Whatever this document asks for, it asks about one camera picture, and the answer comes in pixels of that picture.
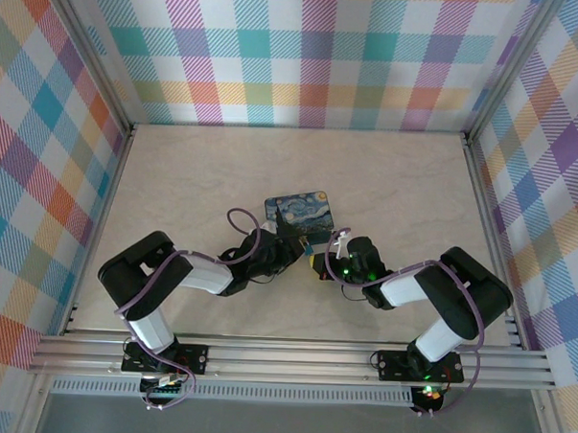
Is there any aluminium side rail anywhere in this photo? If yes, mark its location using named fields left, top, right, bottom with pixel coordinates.
left=61, top=120, right=139, bottom=340
left=452, top=132, right=538, bottom=351

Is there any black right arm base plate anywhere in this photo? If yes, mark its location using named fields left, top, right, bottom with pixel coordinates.
left=376, top=347, right=466, bottom=384

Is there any aluminium mounting rail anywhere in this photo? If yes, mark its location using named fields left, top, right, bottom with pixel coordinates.
left=27, top=327, right=558, bottom=397

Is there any starry night painted tin box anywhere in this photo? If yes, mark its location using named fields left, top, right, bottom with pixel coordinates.
left=262, top=187, right=338, bottom=243

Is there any aluminium frame post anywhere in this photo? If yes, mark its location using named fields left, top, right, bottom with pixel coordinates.
left=463, top=0, right=565, bottom=143
left=37, top=0, right=142, bottom=130

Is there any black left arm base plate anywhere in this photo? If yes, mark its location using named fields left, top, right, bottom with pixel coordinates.
left=120, top=339, right=211, bottom=378

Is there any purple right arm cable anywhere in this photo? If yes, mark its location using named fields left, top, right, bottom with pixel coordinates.
left=318, top=225, right=491, bottom=421

